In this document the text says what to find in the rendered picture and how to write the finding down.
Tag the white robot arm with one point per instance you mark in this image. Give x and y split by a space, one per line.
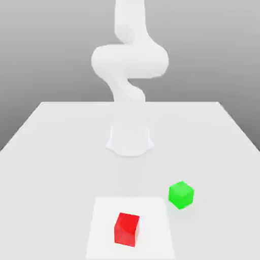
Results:
130 61

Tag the small green cube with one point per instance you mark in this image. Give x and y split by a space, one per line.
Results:
180 195

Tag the small red cube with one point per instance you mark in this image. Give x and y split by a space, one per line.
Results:
126 230

